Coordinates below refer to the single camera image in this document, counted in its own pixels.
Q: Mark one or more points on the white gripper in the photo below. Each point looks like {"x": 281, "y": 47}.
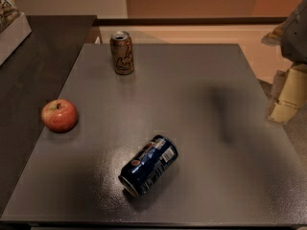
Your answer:
{"x": 295, "y": 35}

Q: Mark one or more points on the blue pepsi can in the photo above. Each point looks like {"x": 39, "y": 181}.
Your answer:
{"x": 147, "y": 165}

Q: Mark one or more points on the brown lacroix can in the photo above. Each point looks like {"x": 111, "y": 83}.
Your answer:
{"x": 122, "y": 53}

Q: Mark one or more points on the red apple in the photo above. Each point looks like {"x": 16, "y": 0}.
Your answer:
{"x": 59, "y": 115}

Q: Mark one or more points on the dark wooden side table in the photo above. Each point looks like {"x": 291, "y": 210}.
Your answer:
{"x": 32, "y": 76}

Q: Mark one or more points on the white box with snacks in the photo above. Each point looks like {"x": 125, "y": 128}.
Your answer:
{"x": 14, "y": 28}

